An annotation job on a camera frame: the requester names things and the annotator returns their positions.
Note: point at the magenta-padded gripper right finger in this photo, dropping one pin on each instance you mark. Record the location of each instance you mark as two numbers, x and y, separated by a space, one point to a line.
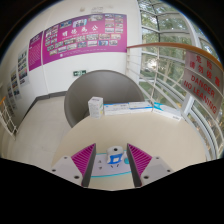
140 159

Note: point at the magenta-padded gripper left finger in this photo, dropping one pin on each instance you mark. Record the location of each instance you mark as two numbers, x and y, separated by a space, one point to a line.
83 158

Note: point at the small upright white box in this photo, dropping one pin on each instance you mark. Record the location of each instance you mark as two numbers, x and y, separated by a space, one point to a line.
95 107

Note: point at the grey round-backed chair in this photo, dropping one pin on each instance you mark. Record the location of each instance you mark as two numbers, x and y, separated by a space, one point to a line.
100 88

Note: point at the white stair railing wooden handrail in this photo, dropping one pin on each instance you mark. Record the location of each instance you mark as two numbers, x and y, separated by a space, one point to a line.
7 120

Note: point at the green exit sign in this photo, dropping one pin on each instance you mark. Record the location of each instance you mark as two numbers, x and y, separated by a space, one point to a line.
80 72

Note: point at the clear warning sign red lettering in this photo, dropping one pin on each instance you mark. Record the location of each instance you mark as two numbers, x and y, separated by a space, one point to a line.
201 85

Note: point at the white railing with wooden handrail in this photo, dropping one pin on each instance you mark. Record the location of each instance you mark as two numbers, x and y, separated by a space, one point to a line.
156 44

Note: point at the white photo wall poster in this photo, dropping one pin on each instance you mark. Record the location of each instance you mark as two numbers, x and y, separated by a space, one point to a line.
23 66
15 83

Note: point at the narrow magenta text wall poster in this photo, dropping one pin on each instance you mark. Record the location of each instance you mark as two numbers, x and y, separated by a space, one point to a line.
35 50

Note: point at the large magenta photo wall poster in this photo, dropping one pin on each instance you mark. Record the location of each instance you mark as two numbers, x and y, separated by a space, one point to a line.
85 38

